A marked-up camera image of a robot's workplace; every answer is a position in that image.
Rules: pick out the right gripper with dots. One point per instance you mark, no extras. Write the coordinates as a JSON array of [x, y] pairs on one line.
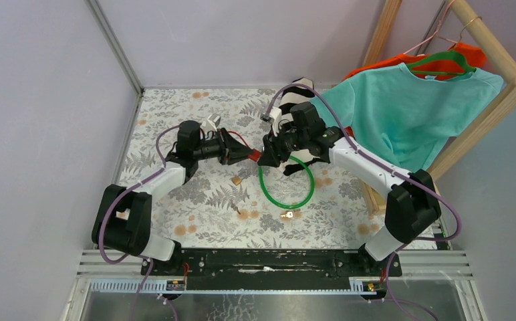
[[272, 149]]

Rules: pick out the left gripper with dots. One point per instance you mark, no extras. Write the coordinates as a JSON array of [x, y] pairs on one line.
[[230, 149]]

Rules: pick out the red cable lock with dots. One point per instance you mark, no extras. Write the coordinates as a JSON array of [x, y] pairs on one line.
[[255, 155]]

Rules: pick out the green cable lock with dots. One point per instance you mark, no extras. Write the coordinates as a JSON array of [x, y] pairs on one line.
[[287, 206]]

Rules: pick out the brass padlock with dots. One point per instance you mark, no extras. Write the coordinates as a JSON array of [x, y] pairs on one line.
[[238, 178]]

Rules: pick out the cable lock keys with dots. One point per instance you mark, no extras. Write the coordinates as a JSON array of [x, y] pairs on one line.
[[287, 215]]

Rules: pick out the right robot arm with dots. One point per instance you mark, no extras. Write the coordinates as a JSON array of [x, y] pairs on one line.
[[410, 204]]

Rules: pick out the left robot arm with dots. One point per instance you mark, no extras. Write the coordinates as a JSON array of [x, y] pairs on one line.
[[123, 222]]

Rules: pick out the black white striped cloth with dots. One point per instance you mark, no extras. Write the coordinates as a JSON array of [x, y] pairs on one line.
[[289, 98]]

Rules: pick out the teal t-shirt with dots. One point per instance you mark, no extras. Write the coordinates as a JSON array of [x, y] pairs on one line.
[[404, 119]]

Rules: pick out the pink hanger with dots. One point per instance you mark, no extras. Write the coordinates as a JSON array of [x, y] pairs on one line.
[[433, 29]]

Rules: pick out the green hanger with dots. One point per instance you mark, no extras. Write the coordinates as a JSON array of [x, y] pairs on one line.
[[427, 66]]

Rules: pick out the wooden clothes rack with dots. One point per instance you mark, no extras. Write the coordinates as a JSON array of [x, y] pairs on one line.
[[499, 62]]

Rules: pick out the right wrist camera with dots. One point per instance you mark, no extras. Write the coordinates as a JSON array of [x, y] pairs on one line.
[[272, 116]]

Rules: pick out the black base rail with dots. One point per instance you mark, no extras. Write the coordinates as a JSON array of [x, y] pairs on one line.
[[270, 269]]

